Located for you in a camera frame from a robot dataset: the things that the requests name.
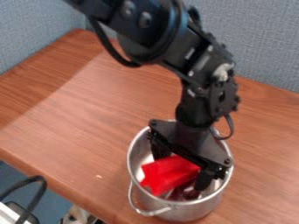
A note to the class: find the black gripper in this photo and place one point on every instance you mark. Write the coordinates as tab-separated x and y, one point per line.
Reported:
193	144

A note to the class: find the red rectangular block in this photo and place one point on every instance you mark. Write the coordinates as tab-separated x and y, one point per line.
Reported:
168	173

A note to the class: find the stainless steel pot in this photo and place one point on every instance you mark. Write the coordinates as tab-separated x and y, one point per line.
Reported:
171	206

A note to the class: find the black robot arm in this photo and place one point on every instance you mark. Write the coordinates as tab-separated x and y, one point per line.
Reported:
157	32

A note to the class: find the white patterned object under table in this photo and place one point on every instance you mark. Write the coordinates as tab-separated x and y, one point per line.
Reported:
78	216

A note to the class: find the black bag with strap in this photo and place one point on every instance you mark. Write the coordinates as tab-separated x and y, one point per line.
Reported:
16	212

